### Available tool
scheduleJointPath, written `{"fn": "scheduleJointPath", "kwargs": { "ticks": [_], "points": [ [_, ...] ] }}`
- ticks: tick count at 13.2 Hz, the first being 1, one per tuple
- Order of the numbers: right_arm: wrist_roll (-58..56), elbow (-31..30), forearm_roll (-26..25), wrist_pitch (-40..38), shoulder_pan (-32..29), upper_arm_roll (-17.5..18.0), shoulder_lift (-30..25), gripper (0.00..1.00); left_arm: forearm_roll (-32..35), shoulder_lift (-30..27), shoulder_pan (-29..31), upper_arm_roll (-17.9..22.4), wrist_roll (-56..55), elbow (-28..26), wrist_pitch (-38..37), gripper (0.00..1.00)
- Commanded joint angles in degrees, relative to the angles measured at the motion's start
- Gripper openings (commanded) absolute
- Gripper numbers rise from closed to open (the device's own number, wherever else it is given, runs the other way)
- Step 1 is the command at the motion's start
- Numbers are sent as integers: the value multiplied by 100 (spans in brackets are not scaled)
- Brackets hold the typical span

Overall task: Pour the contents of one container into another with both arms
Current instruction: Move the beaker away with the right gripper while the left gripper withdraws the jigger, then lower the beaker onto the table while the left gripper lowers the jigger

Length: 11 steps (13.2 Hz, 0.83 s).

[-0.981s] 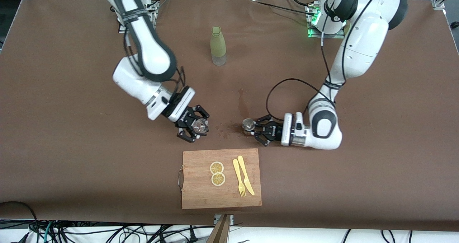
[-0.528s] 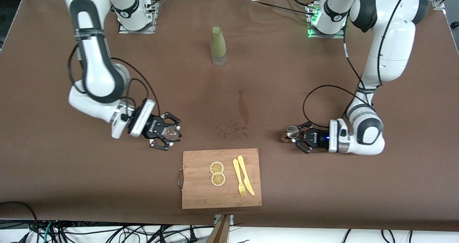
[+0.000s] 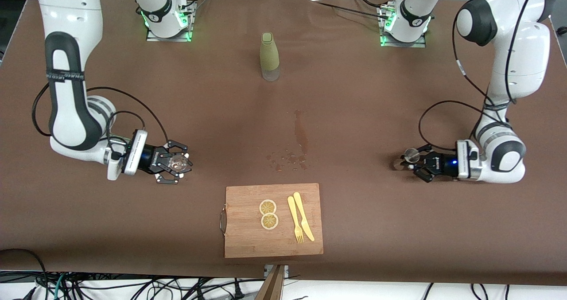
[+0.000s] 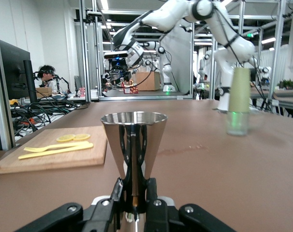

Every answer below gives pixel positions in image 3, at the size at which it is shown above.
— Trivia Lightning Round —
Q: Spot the wooden post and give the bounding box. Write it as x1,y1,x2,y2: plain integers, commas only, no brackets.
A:
254,265,287,300

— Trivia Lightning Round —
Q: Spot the steel jigger measuring cup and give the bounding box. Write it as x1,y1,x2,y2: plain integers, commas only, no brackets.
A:
394,148,422,171

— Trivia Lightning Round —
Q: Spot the clear glass shaker cup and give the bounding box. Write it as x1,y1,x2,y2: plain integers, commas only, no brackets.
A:
170,154,189,175

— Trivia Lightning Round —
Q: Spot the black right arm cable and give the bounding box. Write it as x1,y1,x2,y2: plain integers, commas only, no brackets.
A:
31,86,170,160

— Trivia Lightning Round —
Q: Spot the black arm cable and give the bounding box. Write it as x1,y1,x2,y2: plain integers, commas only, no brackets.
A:
31,86,170,160
418,0,540,152

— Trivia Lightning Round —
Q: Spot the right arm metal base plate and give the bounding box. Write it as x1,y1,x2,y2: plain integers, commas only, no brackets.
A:
146,0,195,43

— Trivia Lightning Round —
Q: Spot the wooden cutting board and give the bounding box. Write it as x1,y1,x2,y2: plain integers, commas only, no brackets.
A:
224,183,324,259

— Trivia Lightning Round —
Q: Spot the green sleeved glass bottle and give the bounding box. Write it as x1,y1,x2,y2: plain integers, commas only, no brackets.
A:
260,32,280,82

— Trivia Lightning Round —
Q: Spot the brown table cover sheet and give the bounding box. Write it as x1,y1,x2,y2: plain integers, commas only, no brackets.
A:
0,0,567,287

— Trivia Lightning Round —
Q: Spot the black cable on table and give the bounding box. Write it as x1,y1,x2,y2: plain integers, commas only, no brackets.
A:
307,0,387,20

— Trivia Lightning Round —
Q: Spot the black looped floor cable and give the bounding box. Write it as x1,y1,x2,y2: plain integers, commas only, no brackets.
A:
0,248,50,300

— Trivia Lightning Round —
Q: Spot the teal floor cable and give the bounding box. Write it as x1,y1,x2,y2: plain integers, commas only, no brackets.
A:
53,273,68,300

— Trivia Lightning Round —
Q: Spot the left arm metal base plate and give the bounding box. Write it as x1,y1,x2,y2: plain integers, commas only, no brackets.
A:
380,3,427,48

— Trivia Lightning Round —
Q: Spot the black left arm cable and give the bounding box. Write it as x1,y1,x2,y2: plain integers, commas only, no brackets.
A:
418,0,540,152

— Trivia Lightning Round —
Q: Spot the yellow plastic knife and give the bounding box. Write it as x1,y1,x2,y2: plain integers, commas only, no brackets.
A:
293,192,315,242

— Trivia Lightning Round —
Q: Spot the yellow plastic fork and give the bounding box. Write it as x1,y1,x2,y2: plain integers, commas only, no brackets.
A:
287,196,305,244

